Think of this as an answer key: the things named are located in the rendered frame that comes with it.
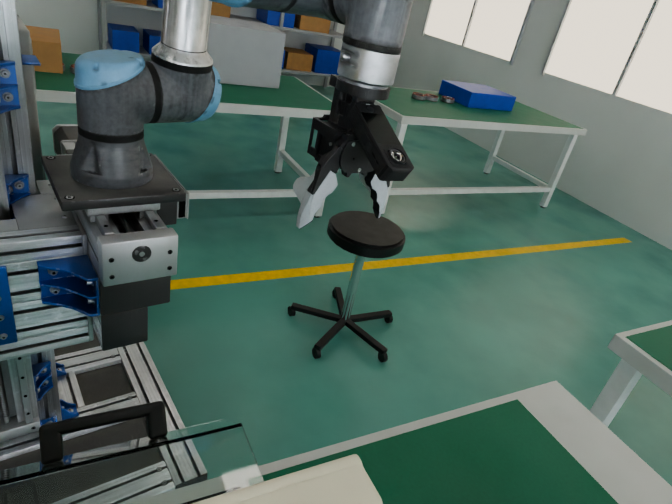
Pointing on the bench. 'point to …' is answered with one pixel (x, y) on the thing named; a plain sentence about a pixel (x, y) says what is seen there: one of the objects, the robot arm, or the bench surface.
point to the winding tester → (310, 487)
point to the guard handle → (52, 447)
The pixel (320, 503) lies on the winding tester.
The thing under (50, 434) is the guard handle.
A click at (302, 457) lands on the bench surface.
